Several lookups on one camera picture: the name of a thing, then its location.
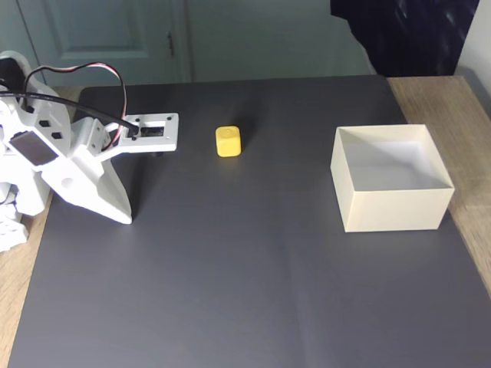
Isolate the yellow cube block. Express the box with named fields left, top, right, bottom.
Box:
left=215, top=125, right=244, bottom=158

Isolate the white open cardboard box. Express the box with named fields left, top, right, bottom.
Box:
left=329, top=123, right=456, bottom=234

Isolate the pale green panelled door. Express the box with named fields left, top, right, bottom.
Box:
left=15, top=0, right=193, bottom=87

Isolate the dark grey table mat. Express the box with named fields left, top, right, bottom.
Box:
left=7, top=74, right=491, bottom=368

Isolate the black hanging cloth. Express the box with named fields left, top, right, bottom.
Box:
left=329, top=0, right=480, bottom=77

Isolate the black camera module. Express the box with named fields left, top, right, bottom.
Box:
left=138, top=123, right=166, bottom=140

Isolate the thick black camera cable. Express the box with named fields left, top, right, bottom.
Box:
left=0, top=90, right=140, bottom=141

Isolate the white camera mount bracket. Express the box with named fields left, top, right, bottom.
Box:
left=71, top=112, right=180, bottom=163

